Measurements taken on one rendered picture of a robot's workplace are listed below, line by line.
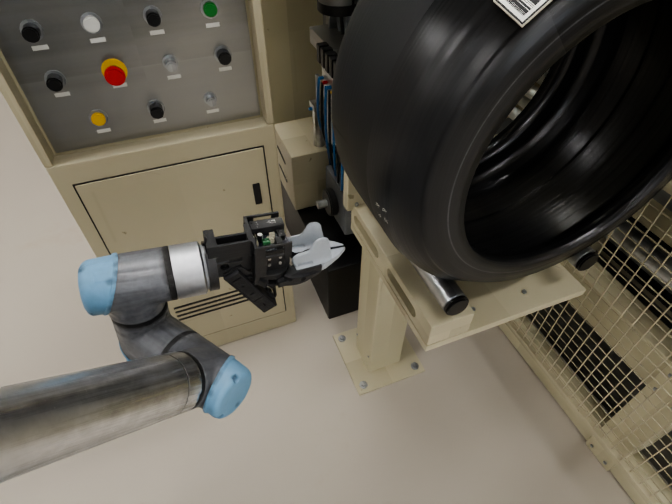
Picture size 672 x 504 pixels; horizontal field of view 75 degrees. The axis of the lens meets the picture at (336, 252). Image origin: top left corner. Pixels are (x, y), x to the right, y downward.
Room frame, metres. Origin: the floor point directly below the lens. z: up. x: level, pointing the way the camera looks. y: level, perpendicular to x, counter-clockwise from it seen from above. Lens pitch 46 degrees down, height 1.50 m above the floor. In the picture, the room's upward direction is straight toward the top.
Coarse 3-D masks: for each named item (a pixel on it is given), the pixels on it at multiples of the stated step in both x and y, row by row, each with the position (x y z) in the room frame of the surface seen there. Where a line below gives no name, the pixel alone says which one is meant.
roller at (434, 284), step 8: (424, 272) 0.51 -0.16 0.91; (424, 280) 0.50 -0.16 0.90; (432, 280) 0.49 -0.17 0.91; (440, 280) 0.49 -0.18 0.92; (448, 280) 0.49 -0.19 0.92; (432, 288) 0.48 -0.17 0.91; (440, 288) 0.47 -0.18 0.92; (448, 288) 0.47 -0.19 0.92; (456, 288) 0.47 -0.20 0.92; (440, 296) 0.46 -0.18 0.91; (448, 296) 0.45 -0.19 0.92; (456, 296) 0.45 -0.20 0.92; (464, 296) 0.45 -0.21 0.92; (440, 304) 0.45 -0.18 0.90; (448, 304) 0.44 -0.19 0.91; (456, 304) 0.44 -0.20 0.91; (464, 304) 0.45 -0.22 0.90; (448, 312) 0.44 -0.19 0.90; (456, 312) 0.44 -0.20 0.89
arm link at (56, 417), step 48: (192, 336) 0.33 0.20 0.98; (48, 384) 0.18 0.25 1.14; (96, 384) 0.20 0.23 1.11; (144, 384) 0.22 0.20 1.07; (192, 384) 0.25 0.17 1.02; (240, 384) 0.27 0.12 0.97; (0, 432) 0.13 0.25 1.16; (48, 432) 0.14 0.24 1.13; (96, 432) 0.16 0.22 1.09; (0, 480) 0.11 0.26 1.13
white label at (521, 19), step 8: (496, 0) 0.45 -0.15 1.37; (504, 0) 0.45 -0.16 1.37; (512, 0) 0.45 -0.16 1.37; (520, 0) 0.44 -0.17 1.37; (528, 0) 0.44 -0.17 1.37; (536, 0) 0.44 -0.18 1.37; (544, 0) 0.44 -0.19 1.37; (552, 0) 0.43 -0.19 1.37; (504, 8) 0.44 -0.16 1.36; (512, 8) 0.44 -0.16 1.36; (520, 8) 0.44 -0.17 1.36; (528, 8) 0.44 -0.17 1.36; (536, 8) 0.43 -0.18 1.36; (512, 16) 0.44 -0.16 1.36; (520, 16) 0.43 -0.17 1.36; (528, 16) 0.43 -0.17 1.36; (520, 24) 0.43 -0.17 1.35
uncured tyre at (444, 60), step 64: (384, 0) 0.58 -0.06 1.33; (448, 0) 0.49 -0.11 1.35; (576, 0) 0.45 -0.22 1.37; (640, 0) 0.47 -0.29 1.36; (384, 64) 0.51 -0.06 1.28; (448, 64) 0.44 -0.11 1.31; (512, 64) 0.43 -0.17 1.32; (576, 64) 0.82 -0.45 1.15; (640, 64) 0.75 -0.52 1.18; (384, 128) 0.46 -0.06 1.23; (448, 128) 0.42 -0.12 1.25; (512, 128) 0.80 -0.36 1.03; (576, 128) 0.77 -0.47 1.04; (640, 128) 0.68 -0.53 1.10; (384, 192) 0.44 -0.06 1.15; (448, 192) 0.41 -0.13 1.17; (512, 192) 0.72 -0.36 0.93; (576, 192) 0.66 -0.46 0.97; (640, 192) 0.55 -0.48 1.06; (448, 256) 0.42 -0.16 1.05; (512, 256) 0.49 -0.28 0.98
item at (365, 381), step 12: (336, 336) 0.96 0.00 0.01; (348, 336) 0.96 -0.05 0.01; (348, 348) 0.91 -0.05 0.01; (408, 348) 0.91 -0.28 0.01; (348, 360) 0.86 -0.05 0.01; (360, 360) 0.86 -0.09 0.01; (408, 360) 0.86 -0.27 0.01; (360, 372) 0.81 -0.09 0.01; (372, 372) 0.81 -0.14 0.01; (384, 372) 0.81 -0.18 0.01; (396, 372) 0.81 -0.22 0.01; (408, 372) 0.81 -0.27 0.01; (420, 372) 0.81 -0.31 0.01; (360, 384) 0.76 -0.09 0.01; (372, 384) 0.76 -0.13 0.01; (384, 384) 0.76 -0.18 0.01
